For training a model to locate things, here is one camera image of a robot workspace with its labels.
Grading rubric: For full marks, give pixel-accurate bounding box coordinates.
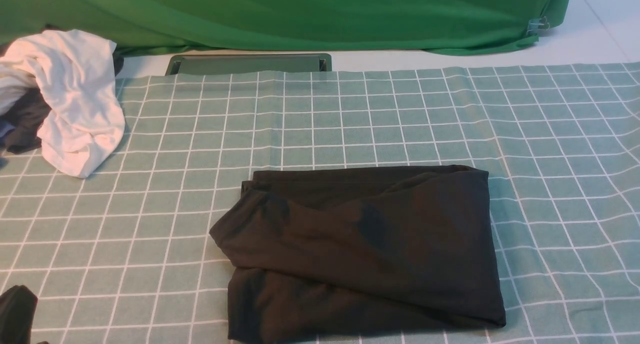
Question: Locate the dark crumpled garment in pile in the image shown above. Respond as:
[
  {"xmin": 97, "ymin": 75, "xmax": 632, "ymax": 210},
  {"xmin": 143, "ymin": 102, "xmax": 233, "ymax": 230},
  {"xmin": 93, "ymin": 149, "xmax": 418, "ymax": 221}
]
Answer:
[{"xmin": 0, "ymin": 24, "xmax": 125, "ymax": 155}]

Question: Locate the dark gray long-sleeve top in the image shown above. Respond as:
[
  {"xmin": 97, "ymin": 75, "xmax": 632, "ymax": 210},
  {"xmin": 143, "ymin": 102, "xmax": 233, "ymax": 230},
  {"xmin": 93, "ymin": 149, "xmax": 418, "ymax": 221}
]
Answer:
[{"xmin": 210, "ymin": 165, "xmax": 507, "ymax": 344}]

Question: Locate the green checkered table mat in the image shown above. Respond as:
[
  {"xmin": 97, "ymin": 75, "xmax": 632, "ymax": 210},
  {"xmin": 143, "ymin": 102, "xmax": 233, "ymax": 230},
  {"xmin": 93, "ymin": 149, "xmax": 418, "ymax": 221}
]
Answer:
[{"xmin": 0, "ymin": 62, "xmax": 640, "ymax": 344}]

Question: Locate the metal binder clip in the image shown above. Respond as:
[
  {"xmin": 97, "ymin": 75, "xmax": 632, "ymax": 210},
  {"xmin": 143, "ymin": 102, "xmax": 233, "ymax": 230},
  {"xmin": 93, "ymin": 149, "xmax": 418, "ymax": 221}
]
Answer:
[{"xmin": 525, "ymin": 16, "xmax": 551, "ymax": 36}]

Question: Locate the green backdrop cloth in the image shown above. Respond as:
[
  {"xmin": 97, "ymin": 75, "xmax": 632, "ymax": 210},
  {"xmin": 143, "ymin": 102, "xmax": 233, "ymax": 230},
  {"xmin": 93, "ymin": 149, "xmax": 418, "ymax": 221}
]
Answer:
[{"xmin": 0, "ymin": 0, "xmax": 569, "ymax": 56}]

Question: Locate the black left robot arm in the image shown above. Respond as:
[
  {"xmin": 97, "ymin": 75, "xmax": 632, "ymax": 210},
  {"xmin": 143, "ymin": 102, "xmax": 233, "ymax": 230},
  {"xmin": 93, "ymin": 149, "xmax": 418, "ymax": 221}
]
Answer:
[{"xmin": 0, "ymin": 285, "xmax": 38, "ymax": 344}]

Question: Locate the gray metal cable tray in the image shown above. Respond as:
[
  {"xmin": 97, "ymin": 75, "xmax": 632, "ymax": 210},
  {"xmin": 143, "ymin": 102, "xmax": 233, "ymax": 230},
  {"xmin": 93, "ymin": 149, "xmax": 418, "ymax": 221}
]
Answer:
[{"xmin": 165, "ymin": 53, "xmax": 332, "ymax": 76}]

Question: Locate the white crumpled garment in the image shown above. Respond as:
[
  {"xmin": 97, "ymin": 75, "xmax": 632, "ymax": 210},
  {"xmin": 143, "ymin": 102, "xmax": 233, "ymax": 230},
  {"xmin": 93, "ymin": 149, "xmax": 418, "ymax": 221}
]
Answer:
[{"xmin": 0, "ymin": 29, "xmax": 126, "ymax": 179}]

